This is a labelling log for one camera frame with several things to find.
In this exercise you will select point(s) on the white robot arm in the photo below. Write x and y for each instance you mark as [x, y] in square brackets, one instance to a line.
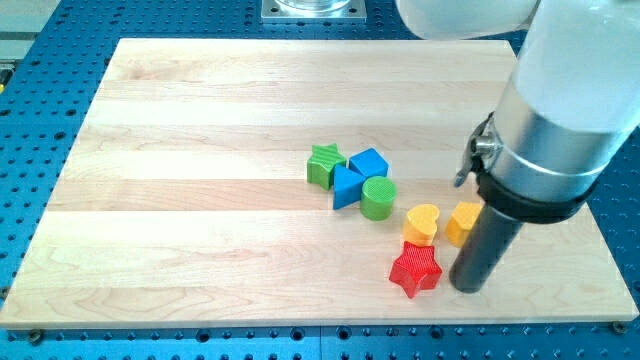
[570, 103]

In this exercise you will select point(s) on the yellow heart block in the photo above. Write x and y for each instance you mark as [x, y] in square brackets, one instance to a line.
[421, 224]

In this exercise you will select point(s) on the green star block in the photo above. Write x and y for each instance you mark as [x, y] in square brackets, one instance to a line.
[321, 164]

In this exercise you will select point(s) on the blue triangle block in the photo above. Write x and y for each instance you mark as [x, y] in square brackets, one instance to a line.
[347, 186]

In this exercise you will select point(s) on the blue cube block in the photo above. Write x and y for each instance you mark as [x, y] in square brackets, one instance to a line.
[369, 163]

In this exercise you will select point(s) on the green cylinder block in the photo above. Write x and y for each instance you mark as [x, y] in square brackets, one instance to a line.
[377, 198]

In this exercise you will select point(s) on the wooden board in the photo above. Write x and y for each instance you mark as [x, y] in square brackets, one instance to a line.
[184, 201]

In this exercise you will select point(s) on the red star block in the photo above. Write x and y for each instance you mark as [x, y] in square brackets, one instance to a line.
[415, 269]

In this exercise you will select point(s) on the yellow hexagon block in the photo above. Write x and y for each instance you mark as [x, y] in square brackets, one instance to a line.
[461, 221]

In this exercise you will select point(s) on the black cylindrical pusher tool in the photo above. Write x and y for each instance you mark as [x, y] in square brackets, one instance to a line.
[488, 240]

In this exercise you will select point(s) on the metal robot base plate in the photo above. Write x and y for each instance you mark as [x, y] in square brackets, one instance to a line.
[289, 11]

